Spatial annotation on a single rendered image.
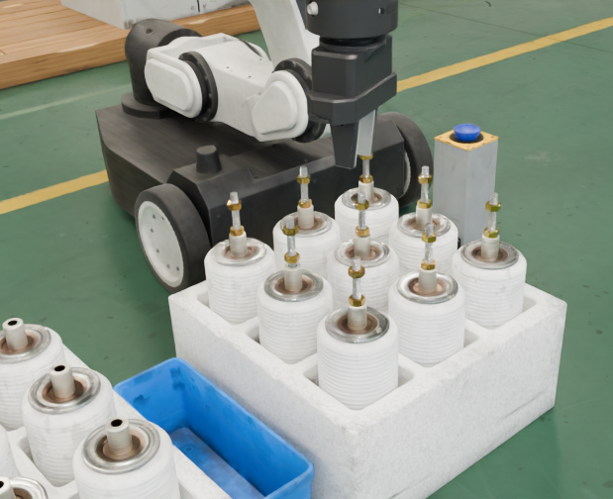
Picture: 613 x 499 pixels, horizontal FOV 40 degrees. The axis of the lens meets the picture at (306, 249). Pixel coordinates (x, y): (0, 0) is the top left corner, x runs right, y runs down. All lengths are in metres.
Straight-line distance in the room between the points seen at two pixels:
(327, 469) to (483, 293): 0.30
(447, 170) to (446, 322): 0.37
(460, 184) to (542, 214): 0.52
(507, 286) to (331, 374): 0.27
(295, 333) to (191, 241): 0.43
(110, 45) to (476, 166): 1.86
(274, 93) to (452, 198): 0.34
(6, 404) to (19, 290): 0.65
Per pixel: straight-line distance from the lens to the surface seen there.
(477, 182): 1.33
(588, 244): 1.72
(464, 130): 1.32
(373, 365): 0.96
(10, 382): 1.01
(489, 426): 1.16
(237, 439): 1.12
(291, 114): 1.38
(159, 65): 1.76
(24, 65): 2.86
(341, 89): 0.81
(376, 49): 0.83
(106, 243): 1.76
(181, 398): 1.21
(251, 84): 1.56
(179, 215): 1.43
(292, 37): 1.42
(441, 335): 1.04
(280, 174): 1.52
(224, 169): 1.50
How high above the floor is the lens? 0.81
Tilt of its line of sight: 29 degrees down
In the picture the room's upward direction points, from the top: 3 degrees counter-clockwise
